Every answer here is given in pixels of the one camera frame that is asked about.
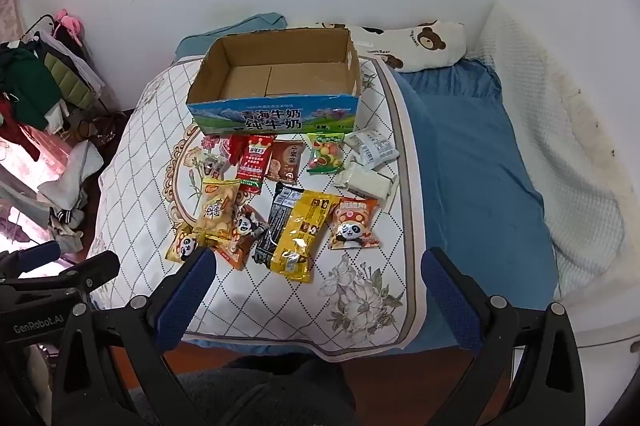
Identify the bear print pillow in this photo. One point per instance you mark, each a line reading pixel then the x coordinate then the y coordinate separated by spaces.
pixel 425 46

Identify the green garment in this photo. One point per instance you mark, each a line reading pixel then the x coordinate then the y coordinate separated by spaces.
pixel 27 86

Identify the blue bed sheet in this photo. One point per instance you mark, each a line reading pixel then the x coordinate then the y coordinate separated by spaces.
pixel 475 181

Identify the pink hat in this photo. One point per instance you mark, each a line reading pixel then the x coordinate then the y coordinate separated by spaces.
pixel 69 21

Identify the green fruit candy packet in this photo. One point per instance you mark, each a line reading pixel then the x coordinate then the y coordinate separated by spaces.
pixel 325 156

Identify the teal pillow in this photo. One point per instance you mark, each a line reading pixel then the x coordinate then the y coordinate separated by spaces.
pixel 225 28

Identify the small brown panda packet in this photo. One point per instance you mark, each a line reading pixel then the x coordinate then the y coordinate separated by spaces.
pixel 247 226

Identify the white garment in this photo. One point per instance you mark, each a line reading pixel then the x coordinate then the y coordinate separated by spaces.
pixel 70 176

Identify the large yellow snack packet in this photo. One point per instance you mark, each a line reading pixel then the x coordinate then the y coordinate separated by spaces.
pixel 300 236

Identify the small orange snack packet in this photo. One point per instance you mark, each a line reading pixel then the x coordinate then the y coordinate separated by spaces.
pixel 230 253

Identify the orange panda snack packet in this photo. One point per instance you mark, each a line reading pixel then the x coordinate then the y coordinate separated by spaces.
pixel 352 223

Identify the olive padded jacket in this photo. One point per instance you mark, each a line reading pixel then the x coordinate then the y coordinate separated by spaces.
pixel 70 78

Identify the black snack packet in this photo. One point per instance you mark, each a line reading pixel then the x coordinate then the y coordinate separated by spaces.
pixel 275 221

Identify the white barcode label packet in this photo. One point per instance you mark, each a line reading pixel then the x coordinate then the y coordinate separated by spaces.
pixel 372 148

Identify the red snack packet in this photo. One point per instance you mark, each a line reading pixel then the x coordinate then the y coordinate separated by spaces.
pixel 252 161

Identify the floral quilted blanket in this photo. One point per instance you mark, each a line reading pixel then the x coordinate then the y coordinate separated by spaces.
pixel 150 206

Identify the printed cardboard box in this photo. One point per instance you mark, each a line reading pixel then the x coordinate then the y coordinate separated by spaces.
pixel 280 121

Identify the brown snack packet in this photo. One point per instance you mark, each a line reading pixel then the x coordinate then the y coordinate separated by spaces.
pixel 286 161

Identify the person's dark pants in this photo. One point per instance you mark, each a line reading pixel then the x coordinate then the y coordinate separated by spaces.
pixel 260 391

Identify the white waffle blanket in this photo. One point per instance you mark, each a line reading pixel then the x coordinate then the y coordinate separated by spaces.
pixel 575 156

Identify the yellow chips packet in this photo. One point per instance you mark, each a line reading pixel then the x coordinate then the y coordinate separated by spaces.
pixel 216 206

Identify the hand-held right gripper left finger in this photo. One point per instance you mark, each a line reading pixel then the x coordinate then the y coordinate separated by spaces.
pixel 185 301

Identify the small yellow panda packet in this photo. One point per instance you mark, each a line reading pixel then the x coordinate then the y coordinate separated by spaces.
pixel 182 246

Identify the plain white soft packet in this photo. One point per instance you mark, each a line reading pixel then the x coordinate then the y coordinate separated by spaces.
pixel 367 181

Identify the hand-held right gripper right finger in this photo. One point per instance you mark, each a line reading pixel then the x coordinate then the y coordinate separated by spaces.
pixel 450 301

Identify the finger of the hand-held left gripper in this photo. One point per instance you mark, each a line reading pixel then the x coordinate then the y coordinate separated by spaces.
pixel 35 256
pixel 97 272

